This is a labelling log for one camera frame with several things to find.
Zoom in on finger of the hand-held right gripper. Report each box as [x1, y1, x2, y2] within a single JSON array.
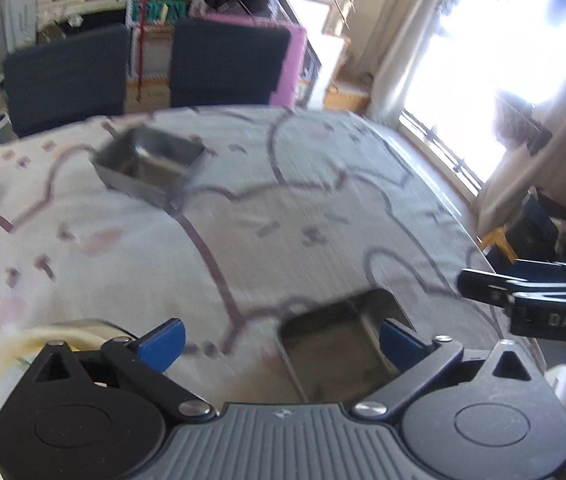
[[457, 268, 566, 307], [506, 259, 566, 286]]

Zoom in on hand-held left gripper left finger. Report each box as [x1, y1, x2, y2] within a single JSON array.
[[25, 317, 216, 423]]

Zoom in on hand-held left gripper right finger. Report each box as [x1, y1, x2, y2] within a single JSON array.
[[350, 319, 546, 421]]

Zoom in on square steel tray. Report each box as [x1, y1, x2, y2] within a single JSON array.
[[277, 288, 416, 403]]

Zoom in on cream ceramic bowl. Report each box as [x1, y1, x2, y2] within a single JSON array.
[[0, 327, 114, 480]]

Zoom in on yellow stool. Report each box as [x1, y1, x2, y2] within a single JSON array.
[[477, 226, 516, 263]]

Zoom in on dark bag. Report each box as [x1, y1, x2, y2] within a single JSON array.
[[506, 187, 566, 262]]

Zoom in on beige curtain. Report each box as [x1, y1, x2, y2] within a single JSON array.
[[478, 125, 566, 233], [370, 0, 464, 126]]

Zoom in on cartoon printed tablecloth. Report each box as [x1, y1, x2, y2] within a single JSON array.
[[0, 105, 544, 480]]

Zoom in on rectangular steel tray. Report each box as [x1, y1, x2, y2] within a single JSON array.
[[94, 127, 210, 206]]

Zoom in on bright window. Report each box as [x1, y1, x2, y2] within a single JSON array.
[[403, 0, 566, 191]]

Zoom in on wooden crate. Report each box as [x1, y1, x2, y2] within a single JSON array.
[[323, 82, 370, 114]]

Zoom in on dark chair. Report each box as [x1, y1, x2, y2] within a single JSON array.
[[169, 17, 293, 108], [2, 22, 130, 138]]

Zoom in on pink board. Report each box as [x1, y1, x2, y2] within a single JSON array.
[[198, 14, 309, 108]]

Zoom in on striped frame box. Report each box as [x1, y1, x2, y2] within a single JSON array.
[[125, 0, 195, 97]]

